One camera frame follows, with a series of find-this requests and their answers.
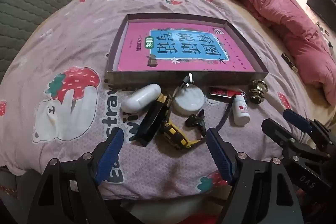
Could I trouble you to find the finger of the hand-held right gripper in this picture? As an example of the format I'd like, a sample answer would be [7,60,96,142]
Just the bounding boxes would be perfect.
[283,109,336,153]
[261,118,330,161]

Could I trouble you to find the small white pill bottle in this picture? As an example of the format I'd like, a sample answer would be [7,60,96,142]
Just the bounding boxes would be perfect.
[231,94,250,126]

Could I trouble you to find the black wall television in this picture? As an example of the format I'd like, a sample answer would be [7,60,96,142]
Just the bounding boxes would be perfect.
[307,0,336,30]

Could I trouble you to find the yellow black tape measure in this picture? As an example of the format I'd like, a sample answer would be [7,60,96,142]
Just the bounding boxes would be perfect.
[157,74,201,151]

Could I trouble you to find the grey cardboard box tray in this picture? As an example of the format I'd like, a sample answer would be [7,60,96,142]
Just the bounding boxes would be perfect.
[105,13,269,88]

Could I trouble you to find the red lighter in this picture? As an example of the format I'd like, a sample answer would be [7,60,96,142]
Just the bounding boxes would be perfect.
[209,88,247,101]

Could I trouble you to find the black woven label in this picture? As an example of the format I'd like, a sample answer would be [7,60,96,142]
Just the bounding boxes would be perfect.
[282,52,298,72]

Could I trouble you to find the white capsule case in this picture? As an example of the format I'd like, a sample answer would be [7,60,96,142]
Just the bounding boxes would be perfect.
[121,84,162,112]

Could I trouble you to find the brass door knob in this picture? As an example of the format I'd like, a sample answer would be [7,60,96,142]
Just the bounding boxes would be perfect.
[248,80,269,104]

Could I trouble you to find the pink quilt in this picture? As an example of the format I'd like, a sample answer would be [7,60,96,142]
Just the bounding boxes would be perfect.
[215,0,336,106]

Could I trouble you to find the pink and blue book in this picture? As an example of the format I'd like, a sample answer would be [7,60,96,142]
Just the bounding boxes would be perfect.
[117,21,256,73]

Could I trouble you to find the black hair clip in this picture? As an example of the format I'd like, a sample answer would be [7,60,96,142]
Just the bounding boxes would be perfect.
[185,110,206,138]

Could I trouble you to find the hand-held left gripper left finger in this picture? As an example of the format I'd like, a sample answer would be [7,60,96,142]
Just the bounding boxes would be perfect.
[28,129,143,224]

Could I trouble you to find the strawberry bear printed blanket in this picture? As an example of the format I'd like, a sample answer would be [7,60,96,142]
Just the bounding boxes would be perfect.
[0,0,326,199]

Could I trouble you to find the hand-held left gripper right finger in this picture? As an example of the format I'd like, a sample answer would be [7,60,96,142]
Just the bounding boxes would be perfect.
[207,128,303,224]

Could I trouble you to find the glossy black case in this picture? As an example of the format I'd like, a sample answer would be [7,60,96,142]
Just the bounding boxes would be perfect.
[134,102,168,147]

